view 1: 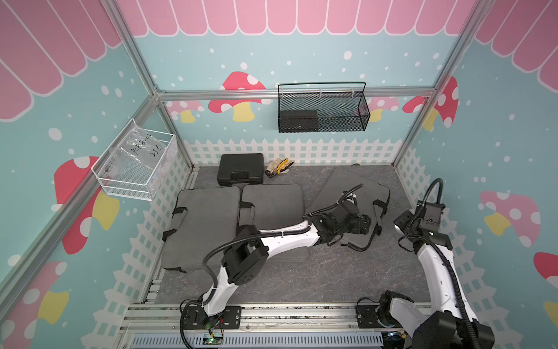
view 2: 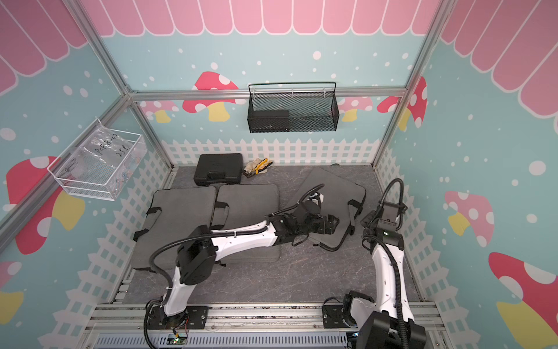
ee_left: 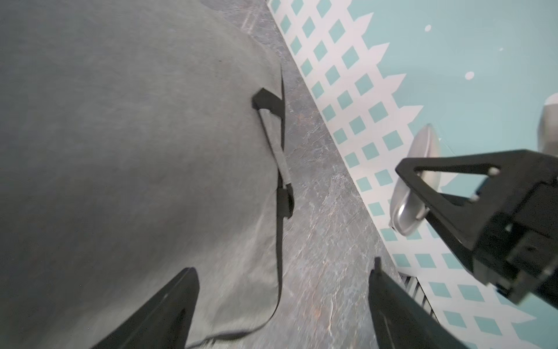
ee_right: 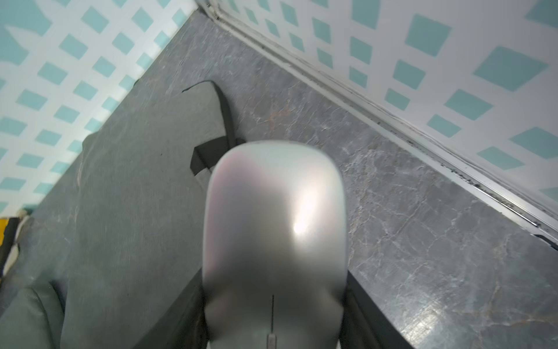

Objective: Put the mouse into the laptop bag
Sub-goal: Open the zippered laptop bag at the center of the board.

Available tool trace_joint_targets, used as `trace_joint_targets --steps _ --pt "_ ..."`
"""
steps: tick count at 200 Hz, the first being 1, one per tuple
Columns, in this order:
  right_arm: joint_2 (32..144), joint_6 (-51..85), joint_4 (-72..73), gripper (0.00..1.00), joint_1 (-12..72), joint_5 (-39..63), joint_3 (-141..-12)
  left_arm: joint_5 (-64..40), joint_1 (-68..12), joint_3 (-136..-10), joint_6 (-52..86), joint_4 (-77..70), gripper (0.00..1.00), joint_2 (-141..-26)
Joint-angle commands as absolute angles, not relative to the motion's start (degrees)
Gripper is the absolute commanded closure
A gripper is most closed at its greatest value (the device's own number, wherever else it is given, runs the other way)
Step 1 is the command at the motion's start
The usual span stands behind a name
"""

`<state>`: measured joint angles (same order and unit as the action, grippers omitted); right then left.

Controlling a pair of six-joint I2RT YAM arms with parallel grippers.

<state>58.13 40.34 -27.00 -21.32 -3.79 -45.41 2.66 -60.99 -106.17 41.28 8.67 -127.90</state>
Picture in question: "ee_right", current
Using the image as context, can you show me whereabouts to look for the silver mouse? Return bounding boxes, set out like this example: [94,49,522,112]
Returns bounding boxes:
[202,141,348,348]

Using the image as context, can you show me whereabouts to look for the grey laptop bag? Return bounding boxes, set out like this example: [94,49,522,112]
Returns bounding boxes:
[1,284,64,348]
[1,81,237,348]

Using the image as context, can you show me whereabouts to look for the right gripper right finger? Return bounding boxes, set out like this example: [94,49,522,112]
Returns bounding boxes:
[339,272,413,349]

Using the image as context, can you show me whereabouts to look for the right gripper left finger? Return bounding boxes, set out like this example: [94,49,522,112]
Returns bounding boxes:
[134,270,207,349]

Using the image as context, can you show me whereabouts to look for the yellow black pliers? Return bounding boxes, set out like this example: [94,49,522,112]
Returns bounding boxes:
[1,217,21,279]

